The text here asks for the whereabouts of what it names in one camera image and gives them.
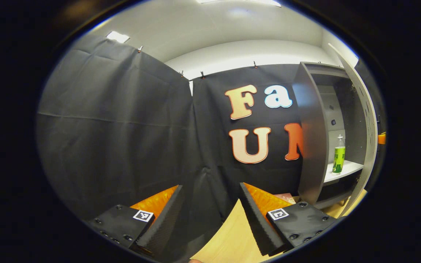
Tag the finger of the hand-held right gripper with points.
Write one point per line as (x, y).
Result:
(381, 138)

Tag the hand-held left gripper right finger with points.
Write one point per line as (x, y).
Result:
(260, 226)

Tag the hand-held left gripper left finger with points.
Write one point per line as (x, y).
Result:
(161, 226)

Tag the green label plastic bottle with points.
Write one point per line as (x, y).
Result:
(338, 157)

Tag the gray cabinet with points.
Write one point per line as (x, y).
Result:
(311, 146)

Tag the white cabinet shelf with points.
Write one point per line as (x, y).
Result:
(349, 168)

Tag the black backdrop cloth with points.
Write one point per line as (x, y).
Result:
(104, 146)

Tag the small ceiling light panel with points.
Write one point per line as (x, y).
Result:
(117, 36)

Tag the large ceiling light panel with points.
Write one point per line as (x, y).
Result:
(239, 1)

